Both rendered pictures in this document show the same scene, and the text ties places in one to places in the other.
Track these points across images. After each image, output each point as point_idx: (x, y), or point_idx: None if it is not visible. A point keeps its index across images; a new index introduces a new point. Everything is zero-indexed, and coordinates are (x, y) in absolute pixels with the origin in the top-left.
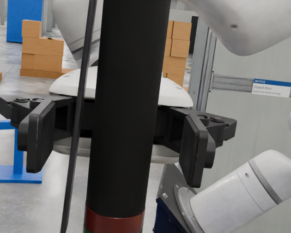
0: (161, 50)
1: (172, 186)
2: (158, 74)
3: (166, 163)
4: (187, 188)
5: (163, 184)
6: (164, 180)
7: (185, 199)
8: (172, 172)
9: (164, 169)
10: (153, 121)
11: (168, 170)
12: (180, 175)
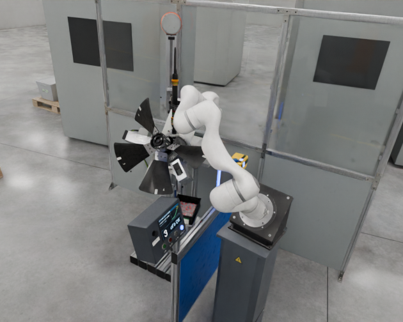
0: (172, 96)
1: (266, 192)
2: (172, 98)
3: (282, 192)
4: (268, 200)
5: (260, 184)
6: (263, 185)
7: (259, 197)
8: (278, 195)
9: (274, 189)
10: (172, 102)
11: (276, 192)
12: (283, 204)
